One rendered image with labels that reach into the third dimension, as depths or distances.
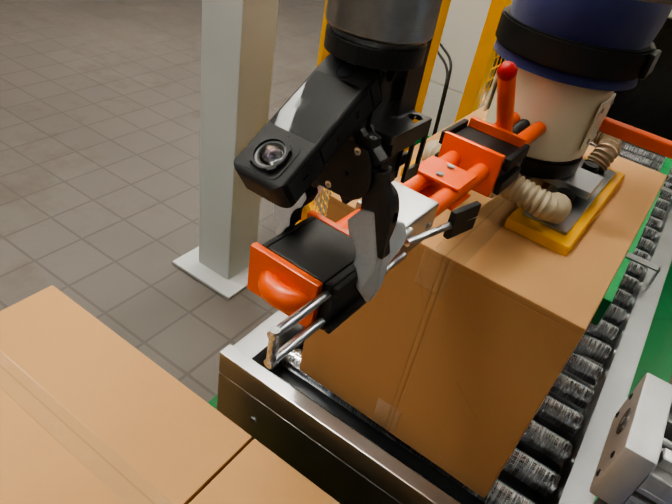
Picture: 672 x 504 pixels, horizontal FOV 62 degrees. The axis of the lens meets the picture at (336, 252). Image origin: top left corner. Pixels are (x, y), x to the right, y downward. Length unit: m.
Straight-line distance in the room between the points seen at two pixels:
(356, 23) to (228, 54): 1.42
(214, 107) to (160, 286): 0.71
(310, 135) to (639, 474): 0.50
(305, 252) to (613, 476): 0.43
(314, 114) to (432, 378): 0.61
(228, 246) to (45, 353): 0.99
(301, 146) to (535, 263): 0.53
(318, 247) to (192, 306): 1.64
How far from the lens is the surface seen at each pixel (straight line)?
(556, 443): 1.27
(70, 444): 1.11
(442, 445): 1.00
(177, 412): 1.13
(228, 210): 2.01
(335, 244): 0.49
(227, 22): 1.76
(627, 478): 0.71
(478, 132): 0.79
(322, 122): 0.38
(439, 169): 0.67
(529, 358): 0.81
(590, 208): 1.00
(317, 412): 1.06
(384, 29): 0.38
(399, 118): 0.45
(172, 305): 2.11
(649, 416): 0.73
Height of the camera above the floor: 1.45
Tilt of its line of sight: 37 degrees down
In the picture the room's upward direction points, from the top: 11 degrees clockwise
